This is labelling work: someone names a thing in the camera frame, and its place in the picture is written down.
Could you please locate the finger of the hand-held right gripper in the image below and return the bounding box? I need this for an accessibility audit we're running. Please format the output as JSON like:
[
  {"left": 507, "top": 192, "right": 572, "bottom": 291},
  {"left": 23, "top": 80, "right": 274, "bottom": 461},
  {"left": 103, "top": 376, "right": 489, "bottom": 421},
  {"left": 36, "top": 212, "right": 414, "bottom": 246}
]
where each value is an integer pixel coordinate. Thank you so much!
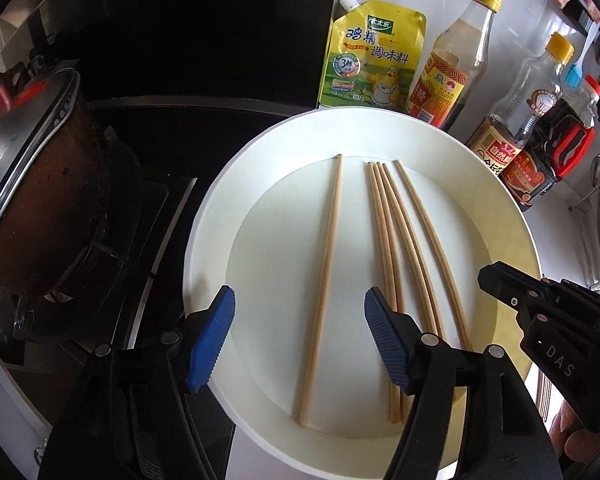
[{"left": 477, "top": 261, "right": 600, "bottom": 323}]

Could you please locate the yellow seasoning pouch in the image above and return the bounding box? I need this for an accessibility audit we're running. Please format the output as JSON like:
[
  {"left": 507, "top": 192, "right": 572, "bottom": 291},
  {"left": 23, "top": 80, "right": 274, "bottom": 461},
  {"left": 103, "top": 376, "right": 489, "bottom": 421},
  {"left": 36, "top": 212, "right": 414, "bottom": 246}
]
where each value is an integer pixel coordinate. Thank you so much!
[{"left": 317, "top": 0, "right": 427, "bottom": 113}]

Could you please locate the red-handled soy sauce jug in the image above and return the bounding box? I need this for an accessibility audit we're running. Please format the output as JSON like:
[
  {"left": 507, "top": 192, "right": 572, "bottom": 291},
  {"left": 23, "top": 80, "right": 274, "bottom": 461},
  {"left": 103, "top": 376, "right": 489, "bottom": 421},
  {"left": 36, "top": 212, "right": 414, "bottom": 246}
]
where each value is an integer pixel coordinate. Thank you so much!
[{"left": 500, "top": 74, "right": 600, "bottom": 206}]

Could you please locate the person's right hand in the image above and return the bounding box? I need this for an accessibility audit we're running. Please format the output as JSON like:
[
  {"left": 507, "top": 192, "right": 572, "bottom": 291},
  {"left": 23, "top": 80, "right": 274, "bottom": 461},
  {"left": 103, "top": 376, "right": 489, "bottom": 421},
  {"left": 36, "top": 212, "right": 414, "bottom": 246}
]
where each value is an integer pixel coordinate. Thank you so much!
[{"left": 554, "top": 400, "right": 578, "bottom": 463}]

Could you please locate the yellow-capped vinegar bottle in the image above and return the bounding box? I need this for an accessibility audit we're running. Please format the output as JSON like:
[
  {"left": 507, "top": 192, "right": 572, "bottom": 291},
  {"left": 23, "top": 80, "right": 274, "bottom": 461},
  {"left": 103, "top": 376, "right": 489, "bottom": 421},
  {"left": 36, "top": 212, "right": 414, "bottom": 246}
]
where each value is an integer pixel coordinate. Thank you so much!
[{"left": 405, "top": 0, "right": 504, "bottom": 132}]

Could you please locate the black gas stove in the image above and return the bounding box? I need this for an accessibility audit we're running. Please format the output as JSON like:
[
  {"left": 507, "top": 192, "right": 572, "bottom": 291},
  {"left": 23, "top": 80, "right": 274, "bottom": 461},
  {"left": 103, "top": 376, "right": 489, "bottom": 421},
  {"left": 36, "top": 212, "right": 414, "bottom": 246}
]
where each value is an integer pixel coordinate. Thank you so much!
[{"left": 0, "top": 97, "right": 237, "bottom": 480}]

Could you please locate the blue silicone basting brush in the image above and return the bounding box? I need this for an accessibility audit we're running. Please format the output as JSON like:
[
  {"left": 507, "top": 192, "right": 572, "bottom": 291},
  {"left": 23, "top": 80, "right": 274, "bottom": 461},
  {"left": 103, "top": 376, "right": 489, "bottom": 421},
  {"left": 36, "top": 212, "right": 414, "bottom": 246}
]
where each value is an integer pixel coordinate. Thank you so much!
[{"left": 562, "top": 22, "right": 600, "bottom": 93}]

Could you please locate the yellow-capped soy sauce bottle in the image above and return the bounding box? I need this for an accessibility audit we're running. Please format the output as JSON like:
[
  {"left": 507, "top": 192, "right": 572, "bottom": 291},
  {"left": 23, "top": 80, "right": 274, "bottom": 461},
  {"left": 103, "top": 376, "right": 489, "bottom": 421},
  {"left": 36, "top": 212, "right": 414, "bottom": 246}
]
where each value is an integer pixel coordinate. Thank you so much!
[{"left": 464, "top": 31, "right": 576, "bottom": 183}]

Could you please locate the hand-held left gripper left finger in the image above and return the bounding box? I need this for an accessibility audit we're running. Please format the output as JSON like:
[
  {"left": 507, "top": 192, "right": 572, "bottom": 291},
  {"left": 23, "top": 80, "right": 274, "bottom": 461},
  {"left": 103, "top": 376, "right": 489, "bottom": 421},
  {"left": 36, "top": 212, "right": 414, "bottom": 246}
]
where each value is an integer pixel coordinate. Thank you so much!
[{"left": 37, "top": 285, "right": 237, "bottom": 480}]

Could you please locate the dark stained cooking pot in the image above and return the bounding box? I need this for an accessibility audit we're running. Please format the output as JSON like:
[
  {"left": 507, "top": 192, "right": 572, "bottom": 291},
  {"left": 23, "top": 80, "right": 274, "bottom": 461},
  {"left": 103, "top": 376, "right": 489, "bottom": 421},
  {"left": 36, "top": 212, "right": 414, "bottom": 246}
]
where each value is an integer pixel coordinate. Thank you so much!
[{"left": 0, "top": 105, "right": 118, "bottom": 298}]

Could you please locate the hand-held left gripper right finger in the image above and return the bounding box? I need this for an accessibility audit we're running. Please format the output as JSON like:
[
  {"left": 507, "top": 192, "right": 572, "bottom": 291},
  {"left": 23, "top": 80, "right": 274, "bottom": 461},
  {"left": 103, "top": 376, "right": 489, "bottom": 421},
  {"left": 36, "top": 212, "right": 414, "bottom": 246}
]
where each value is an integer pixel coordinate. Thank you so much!
[{"left": 364, "top": 286, "right": 563, "bottom": 480}]

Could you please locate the white round basin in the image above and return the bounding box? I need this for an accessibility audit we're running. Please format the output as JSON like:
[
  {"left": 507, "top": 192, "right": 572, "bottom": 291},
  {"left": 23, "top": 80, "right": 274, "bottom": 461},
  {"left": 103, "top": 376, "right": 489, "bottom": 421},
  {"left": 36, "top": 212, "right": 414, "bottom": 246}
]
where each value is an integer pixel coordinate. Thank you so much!
[{"left": 182, "top": 106, "right": 542, "bottom": 480}]

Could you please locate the bunch of wooden chopsticks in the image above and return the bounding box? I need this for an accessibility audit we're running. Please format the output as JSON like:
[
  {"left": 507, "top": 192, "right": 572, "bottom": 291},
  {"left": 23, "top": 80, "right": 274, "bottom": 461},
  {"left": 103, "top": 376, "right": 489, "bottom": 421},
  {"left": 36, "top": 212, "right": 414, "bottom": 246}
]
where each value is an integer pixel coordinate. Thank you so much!
[{"left": 295, "top": 154, "right": 556, "bottom": 429}]

